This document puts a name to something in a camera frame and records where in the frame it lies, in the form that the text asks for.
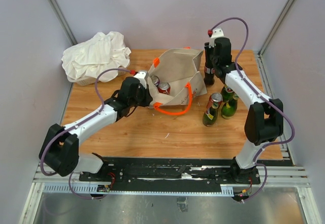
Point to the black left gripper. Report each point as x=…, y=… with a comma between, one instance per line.
x=148, y=98

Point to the glass cola bottle red cap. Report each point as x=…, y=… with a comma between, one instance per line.
x=209, y=70

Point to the purple soda can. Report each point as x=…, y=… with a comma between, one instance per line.
x=155, y=80

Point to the red soda can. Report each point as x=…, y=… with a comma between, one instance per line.
x=215, y=98
x=164, y=87

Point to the white canvas tote bag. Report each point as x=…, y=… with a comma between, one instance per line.
x=178, y=67

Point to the green glass bottle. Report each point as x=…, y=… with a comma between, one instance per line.
x=227, y=93
x=229, y=109
x=211, y=114

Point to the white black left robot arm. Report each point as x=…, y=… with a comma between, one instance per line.
x=60, y=151

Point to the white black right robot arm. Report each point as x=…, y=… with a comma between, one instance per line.
x=264, y=121

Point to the crumpled white cloth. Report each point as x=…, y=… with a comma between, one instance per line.
x=88, y=59

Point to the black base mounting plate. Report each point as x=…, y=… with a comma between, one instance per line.
x=126, y=169

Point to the orange bag handle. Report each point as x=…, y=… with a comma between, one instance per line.
x=190, y=99

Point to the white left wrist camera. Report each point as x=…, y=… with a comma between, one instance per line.
x=142, y=76

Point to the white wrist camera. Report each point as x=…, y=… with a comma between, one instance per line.
x=214, y=34
x=142, y=76

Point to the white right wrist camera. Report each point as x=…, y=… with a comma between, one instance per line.
x=214, y=34

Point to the aluminium frame post right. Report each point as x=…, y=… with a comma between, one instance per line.
x=279, y=21

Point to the aluminium frame post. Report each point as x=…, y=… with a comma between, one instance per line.
x=62, y=20
x=279, y=21

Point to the grey slotted cable duct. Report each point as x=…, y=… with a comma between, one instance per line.
x=160, y=187

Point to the aluminium frame post left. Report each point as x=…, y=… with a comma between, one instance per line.
x=62, y=20

